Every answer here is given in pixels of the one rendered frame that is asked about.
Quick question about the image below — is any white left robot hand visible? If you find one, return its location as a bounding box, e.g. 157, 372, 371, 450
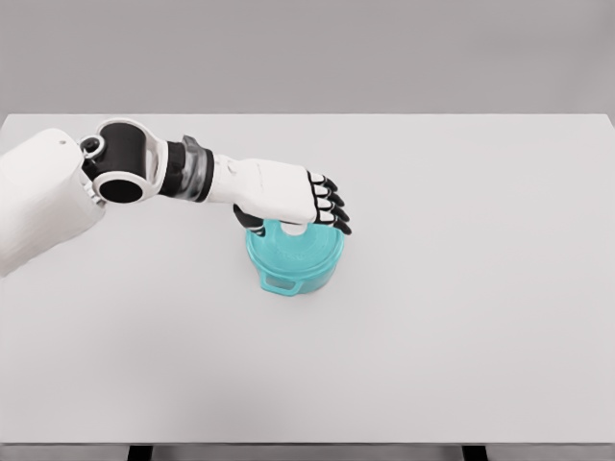
232, 158, 353, 239

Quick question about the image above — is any teal pot with handles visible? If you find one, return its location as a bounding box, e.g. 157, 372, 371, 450
246, 240, 345, 297

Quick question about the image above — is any teal pot lid white knob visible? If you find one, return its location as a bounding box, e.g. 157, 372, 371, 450
245, 216, 345, 279

